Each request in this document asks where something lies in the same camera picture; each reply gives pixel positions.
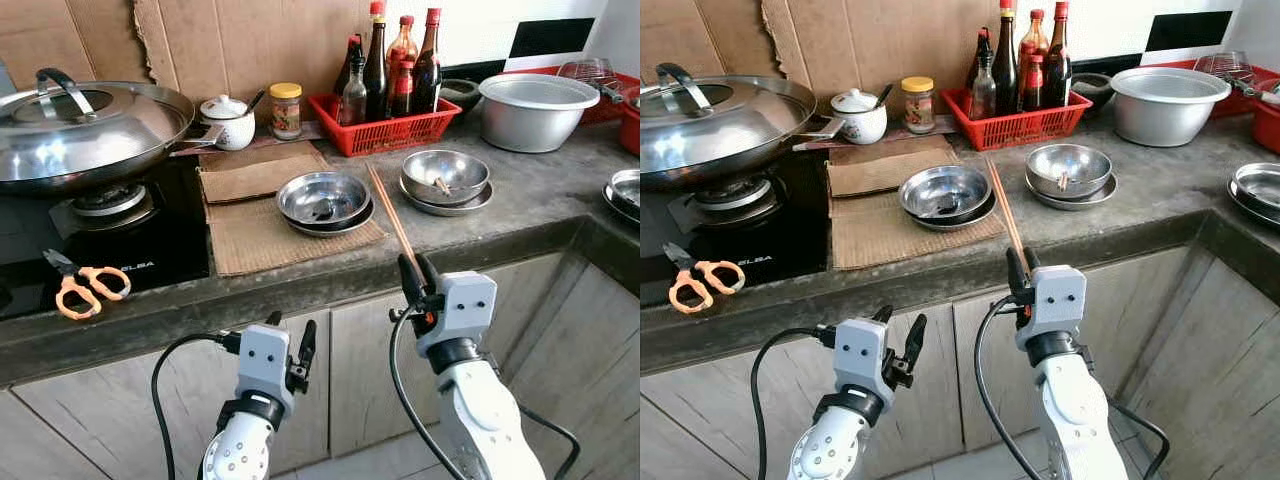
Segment steel plate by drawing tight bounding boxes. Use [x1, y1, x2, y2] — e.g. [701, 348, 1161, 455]
[603, 185, 641, 227]
[1228, 180, 1280, 229]
[283, 200, 376, 238]
[1025, 178, 1118, 211]
[400, 185, 494, 217]
[905, 195, 998, 233]

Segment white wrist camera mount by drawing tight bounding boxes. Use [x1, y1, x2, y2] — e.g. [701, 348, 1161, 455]
[1015, 265, 1088, 349]
[415, 270, 498, 358]
[833, 318, 894, 401]
[236, 323, 293, 413]

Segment small dark bottle red cap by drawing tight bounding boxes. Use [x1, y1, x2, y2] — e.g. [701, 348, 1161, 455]
[1022, 52, 1046, 112]
[390, 58, 414, 119]

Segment corrugated cardboard mat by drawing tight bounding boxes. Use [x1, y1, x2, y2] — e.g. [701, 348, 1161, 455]
[205, 195, 386, 278]
[827, 135, 959, 198]
[197, 140, 331, 206]
[832, 190, 1009, 271]

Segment wooden chopstick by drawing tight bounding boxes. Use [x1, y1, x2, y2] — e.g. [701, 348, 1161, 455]
[989, 157, 1028, 255]
[369, 163, 418, 263]
[365, 163, 414, 263]
[986, 157, 1024, 255]

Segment red plastic basket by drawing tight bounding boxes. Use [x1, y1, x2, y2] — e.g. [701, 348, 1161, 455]
[940, 87, 1093, 151]
[308, 92, 463, 158]

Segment large brown cardboard sheet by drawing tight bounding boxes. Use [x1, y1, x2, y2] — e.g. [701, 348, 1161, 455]
[133, 0, 373, 126]
[762, 0, 1006, 113]

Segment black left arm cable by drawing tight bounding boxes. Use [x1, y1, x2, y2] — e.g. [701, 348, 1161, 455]
[150, 332, 243, 480]
[749, 325, 836, 480]

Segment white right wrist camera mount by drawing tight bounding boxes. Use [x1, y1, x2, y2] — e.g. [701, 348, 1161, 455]
[415, 270, 498, 358]
[1015, 265, 1088, 349]

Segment red plastic tray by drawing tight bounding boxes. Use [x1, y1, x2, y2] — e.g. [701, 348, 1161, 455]
[505, 65, 641, 126]
[1160, 58, 1280, 119]

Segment stove burner grate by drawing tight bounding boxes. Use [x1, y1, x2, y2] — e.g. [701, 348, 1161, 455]
[665, 172, 791, 236]
[50, 180, 161, 236]

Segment orange handled scissors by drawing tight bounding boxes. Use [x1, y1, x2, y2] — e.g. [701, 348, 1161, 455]
[42, 248, 133, 321]
[662, 242, 746, 316]

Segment orange liquid bottle red cap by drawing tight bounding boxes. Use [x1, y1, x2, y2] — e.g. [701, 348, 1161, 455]
[385, 15, 419, 96]
[1018, 10, 1049, 89]

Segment large steel basin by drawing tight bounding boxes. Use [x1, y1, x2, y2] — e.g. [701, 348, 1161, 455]
[478, 73, 601, 154]
[1110, 67, 1233, 148]

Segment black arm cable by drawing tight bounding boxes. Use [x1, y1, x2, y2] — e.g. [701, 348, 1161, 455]
[150, 332, 243, 480]
[974, 295, 1171, 480]
[749, 325, 836, 480]
[388, 305, 583, 480]

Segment black glass gas stove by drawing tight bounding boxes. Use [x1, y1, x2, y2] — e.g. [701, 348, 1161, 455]
[640, 150, 836, 306]
[0, 155, 211, 321]

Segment dark bowl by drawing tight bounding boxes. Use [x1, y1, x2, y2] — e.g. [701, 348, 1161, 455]
[440, 78, 483, 111]
[1070, 73, 1116, 109]

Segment steel wok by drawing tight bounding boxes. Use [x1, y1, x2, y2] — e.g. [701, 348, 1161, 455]
[0, 110, 226, 198]
[640, 105, 846, 193]

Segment tall dark bottle red cap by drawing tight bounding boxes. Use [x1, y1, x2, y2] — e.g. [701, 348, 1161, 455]
[412, 8, 443, 114]
[992, 0, 1019, 117]
[362, 0, 389, 123]
[1043, 2, 1073, 109]

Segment wood grain cabinet door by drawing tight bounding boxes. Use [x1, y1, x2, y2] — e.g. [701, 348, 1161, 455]
[952, 250, 1196, 471]
[330, 252, 566, 456]
[1120, 245, 1280, 480]
[0, 298, 331, 480]
[500, 262, 641, 480]
[640, 300, 956, 480]

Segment white ceramic lidded jar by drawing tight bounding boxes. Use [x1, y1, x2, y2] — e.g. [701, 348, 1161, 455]
[198, 95, 257, 151]
[830, 88, 889, 146]

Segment glass jar yellow lid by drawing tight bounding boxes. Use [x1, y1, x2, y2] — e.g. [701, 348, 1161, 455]
[900, 76, 936, 135]
[268, 82, 303, 141]

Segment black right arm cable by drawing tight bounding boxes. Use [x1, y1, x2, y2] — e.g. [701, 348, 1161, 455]
[974, 295, 1171, 480]
[388, 305, 583, 480]

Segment wire rack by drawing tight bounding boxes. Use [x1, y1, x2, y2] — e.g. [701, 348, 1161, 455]
[1195, 52, 1280, 101]
[558, 58, 626, 101]

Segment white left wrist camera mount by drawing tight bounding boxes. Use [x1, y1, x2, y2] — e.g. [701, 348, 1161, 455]
[833, 318, 894, 401]
[236, 323, 293, 413]

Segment clear glass bottle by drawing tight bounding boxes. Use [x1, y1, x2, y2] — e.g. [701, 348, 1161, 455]
[338, 55, 368, 127]
[970, 48, 998, 121]

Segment steel wok lid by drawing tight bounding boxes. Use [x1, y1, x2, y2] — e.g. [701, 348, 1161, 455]
[640, 62, 819, 161]
[0, 67, 196, 166]

